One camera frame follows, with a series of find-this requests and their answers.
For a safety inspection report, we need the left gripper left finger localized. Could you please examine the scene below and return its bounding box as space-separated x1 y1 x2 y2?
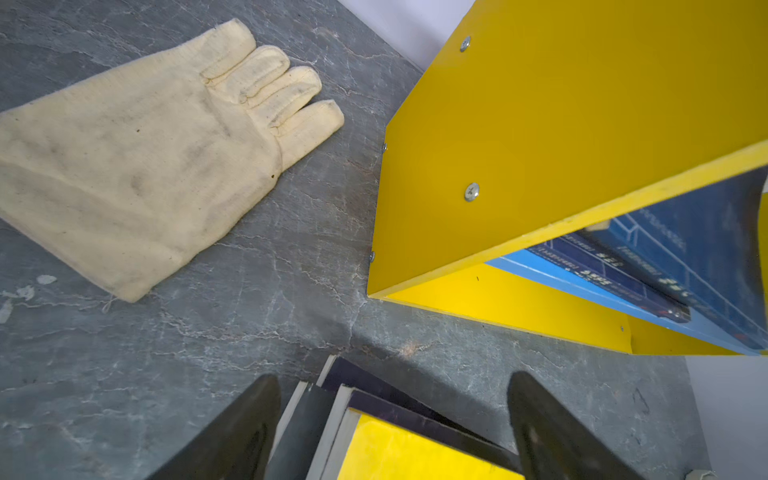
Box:
149 374 281 479

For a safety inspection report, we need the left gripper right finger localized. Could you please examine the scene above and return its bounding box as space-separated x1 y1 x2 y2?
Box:
507 371 640 479

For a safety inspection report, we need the yellow cartoon book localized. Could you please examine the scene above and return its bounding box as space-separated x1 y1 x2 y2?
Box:
323 411 522 479

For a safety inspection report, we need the navy book one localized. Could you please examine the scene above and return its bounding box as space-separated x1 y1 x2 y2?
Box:
528 233 691 324

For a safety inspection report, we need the dark book under yellow book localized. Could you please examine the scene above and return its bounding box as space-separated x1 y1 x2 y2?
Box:
265 355 522 479

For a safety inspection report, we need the beige cloth glove on table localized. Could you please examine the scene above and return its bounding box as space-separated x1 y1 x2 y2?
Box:
1 19 344 302

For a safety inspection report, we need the yellow wooden bookshelf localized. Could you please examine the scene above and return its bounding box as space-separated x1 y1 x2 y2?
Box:
367 1 767 356

